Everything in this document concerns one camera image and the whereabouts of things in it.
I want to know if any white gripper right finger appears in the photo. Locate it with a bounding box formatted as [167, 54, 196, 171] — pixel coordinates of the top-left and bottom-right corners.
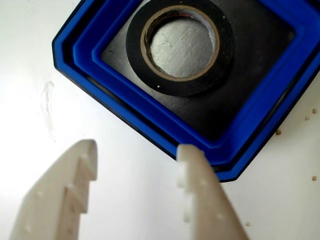
[176, 144, 251, 240]

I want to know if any black tape roll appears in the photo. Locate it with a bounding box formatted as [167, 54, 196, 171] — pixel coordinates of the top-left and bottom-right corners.
[125, 0, 236, 97]

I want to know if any blue box with black bottom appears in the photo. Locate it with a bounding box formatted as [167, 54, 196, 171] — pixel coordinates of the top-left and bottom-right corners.
[51, 0, 320, 183]

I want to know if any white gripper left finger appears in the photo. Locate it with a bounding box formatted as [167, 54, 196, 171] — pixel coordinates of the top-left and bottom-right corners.
[8, 139, 98, 240]

